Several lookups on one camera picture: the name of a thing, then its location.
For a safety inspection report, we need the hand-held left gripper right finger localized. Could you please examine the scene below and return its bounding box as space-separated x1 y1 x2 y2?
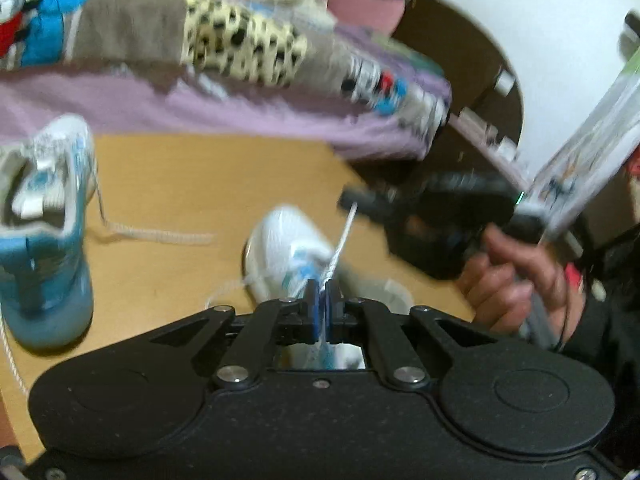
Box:
325 280 497 392

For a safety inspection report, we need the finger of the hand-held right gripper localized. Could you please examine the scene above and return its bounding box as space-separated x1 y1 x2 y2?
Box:
339 186 407 222

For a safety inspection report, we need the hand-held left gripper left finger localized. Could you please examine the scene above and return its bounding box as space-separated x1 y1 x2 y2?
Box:
150 280 322 391

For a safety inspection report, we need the white and blue sneaker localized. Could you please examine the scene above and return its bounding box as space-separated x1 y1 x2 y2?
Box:
242 205 416 371
0 114 98 351

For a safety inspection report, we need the person's right hand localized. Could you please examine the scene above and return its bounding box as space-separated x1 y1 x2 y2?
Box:
457 224 586 342

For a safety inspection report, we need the dark wooden nightstand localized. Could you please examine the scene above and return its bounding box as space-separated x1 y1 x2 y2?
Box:
435 110 536 196

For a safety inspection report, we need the stack of books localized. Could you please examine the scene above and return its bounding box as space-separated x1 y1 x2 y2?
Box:
450 110 506 151

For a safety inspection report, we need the purple folded blanket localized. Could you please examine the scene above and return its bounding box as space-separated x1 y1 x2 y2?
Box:
340 25 452 97

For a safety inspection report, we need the white green hanging cloth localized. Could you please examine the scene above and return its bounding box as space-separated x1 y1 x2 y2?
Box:
520 45 640 246

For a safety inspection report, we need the dark wooden bed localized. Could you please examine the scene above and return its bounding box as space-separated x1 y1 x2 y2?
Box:
315 0 526 196

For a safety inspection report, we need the pink pillow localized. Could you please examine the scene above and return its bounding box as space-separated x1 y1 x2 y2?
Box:
325 0 407 36

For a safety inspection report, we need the cartoon mouse printed blanket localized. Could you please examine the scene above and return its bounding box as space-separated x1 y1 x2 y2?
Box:
0 0 451 126

